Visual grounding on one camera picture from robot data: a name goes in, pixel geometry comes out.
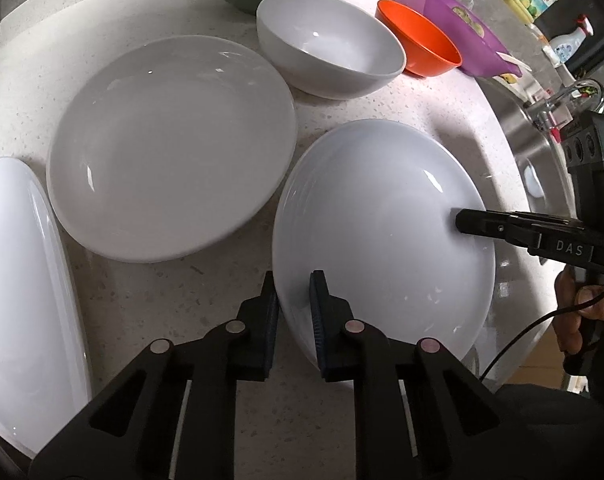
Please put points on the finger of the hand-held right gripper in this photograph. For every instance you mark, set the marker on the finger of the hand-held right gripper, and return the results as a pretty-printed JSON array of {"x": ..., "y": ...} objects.
[{"x": 512, "y": 227}]

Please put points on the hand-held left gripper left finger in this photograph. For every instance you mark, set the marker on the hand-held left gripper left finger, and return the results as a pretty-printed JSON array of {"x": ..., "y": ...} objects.
[{"x": 270, "y": 322}]

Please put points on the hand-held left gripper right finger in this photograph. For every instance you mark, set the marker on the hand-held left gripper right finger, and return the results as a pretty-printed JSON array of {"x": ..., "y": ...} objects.
[{"x": 317, "y": 325}]

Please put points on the white deep plate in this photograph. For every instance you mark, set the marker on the white deep plate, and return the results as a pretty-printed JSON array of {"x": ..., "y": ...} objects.
[{"x": 382, "y": 240}]

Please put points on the orange bowl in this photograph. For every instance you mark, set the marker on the orange bowl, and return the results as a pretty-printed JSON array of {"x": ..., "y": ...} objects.
[{"x": 422, "y": 45}]

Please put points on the large round white plate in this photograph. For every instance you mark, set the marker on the large round white plate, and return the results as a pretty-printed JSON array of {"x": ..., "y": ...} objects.
[{"x": 167, "y": 145}]

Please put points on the white oval plate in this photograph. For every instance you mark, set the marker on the white oval plate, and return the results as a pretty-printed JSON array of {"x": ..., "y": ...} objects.
[{"x": 22, "y": 310}]

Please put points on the white bowl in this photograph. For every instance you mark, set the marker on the white bowl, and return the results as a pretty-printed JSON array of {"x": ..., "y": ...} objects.
[{"x": 327, "y": 45}]

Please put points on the person's right hand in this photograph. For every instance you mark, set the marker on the person's right hand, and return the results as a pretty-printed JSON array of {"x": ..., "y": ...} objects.
[{"x": 567, "y": 310}]

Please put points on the chrome faucet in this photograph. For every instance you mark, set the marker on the chrome faucet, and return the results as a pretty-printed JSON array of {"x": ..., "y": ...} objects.
[{"x": 572, "y": 92}]

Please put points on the steel sink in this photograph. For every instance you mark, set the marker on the steel sink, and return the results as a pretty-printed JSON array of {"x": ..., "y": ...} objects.
[{"x": 522, "y": 145}]

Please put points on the white spray bottle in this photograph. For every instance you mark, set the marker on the white spray bottle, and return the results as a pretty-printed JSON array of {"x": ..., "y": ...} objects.
[{"x": 569, "y": 45}]

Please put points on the purple plastic bowl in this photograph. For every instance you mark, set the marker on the purple plastic bowl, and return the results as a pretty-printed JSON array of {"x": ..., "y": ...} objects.
[{"x": 462, "y": 30}]

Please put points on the person's dark clothing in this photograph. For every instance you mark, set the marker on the person's dark clothing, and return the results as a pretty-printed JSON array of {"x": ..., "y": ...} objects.
[{"x": 557, "y": 435}]

